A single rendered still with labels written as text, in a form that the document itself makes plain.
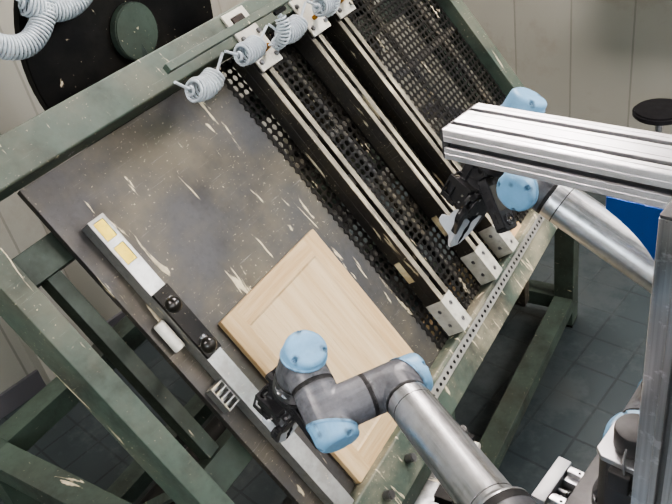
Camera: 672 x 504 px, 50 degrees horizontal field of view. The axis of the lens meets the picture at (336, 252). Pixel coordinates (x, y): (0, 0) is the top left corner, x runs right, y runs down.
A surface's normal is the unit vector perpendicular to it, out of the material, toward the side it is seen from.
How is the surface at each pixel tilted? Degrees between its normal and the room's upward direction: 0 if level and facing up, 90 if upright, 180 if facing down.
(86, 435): 0
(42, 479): 0
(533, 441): 0
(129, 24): 90
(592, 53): 90
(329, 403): 26
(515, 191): 90
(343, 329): 55
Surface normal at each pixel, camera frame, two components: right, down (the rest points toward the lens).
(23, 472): -0.17, -0.81
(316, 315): 0.60, -0.32
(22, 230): 0.74, 0.27
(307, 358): 0.19, -0.59
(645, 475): -0.66, 0.51
